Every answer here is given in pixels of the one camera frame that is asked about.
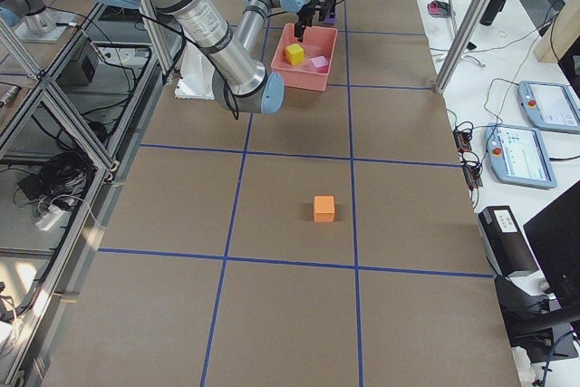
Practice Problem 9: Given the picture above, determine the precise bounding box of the orange foam block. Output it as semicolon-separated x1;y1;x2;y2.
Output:
313;195;336;223

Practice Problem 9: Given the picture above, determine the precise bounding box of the aluminium frame post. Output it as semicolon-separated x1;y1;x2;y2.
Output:
433;0;490;94

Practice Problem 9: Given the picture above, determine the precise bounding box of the yellow foam block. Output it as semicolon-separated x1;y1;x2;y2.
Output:
285;43;305;66

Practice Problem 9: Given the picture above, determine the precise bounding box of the blue teach pendant near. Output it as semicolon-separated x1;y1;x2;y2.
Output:
485;123;557;189

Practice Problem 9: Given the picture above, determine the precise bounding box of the red pink pouch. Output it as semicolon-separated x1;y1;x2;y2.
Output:
427;0;454;18

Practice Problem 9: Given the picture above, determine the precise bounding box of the black box white label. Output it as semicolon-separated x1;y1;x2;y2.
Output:
478;206;539;277

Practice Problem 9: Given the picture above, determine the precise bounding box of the pink foam block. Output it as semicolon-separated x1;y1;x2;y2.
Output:
310;55;330;73

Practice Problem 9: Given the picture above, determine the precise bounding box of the blue teach pendant far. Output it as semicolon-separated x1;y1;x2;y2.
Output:
517;81;579;134

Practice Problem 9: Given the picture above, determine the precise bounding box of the blue teach pendant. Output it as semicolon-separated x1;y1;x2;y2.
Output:
485;123;557;189
517;81;579;134

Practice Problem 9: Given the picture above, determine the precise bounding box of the pink plastic bin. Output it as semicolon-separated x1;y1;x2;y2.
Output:
271;24;338;92

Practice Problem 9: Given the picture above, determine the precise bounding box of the black monitor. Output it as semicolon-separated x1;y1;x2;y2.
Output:
524;182;579;306

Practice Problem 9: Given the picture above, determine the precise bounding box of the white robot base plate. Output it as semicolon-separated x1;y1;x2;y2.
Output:
175;44;215;101

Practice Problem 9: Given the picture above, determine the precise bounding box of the black water bottle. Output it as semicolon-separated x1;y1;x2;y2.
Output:
479;0;507;26

